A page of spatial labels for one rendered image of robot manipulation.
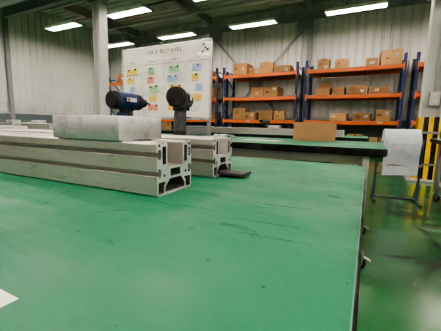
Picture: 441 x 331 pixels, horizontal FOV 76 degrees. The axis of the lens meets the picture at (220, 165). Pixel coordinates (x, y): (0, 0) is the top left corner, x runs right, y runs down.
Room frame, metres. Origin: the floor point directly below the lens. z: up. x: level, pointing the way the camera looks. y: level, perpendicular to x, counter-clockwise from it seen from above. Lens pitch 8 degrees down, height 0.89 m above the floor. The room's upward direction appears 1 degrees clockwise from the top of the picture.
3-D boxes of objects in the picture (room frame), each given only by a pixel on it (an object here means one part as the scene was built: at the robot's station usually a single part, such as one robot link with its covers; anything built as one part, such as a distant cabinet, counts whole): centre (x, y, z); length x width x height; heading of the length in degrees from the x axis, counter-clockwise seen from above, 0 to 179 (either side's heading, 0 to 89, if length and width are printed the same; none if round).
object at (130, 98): (1.04, 0.33, 0.89); 0.20 x 0.08 x 0.22; 156
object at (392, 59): (9.34, -4.13, 1.59); 2.83 x 0.98 x 3.17; 63
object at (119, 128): (0.54, 0.21, 0.87); 0.16 x 0.11 x 0.07; 65
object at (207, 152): (0.82, 0.36, 0.82); 0.80 x 0.10 x 0.09; 65
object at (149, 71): (4.04, 0.79, 0.97); 1.50 x 0.50 x 1.95; 63
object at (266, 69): (10.71, -1.46, 1.58); 2.83 x 0.98 x 3.15; 63
